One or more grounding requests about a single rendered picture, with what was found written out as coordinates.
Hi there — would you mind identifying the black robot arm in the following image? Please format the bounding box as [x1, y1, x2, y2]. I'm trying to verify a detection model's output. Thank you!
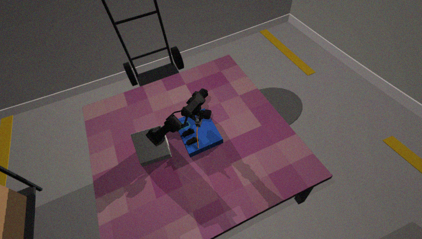
[146, 88, 208, 145]

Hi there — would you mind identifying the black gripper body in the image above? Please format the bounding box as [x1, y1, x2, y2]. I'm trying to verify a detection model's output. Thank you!
[190, 106, 211, 120]

